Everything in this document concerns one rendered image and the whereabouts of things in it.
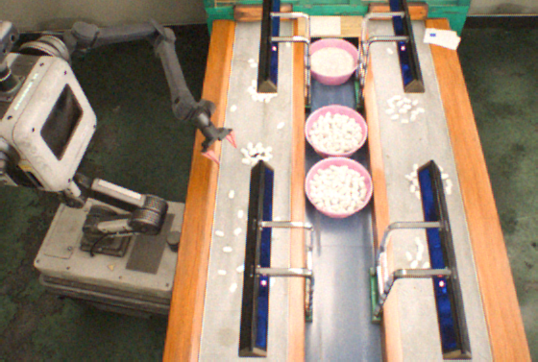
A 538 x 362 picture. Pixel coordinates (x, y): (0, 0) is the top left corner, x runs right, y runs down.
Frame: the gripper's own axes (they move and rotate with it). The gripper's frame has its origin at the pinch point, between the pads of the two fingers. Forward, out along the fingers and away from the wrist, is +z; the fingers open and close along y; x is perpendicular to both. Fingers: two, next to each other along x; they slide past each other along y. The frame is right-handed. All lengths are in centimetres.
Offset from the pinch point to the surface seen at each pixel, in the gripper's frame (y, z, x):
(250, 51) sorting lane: -61, -15, -44
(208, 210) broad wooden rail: 17.5, 14.4, -6.4
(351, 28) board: -102, 3, -17
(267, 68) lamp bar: -30.0, -17.7, 10.1
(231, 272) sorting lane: 30.4, 30.8, 10.4
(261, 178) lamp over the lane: 8.4, 1.7, 33.4
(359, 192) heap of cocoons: -28, 43, 23
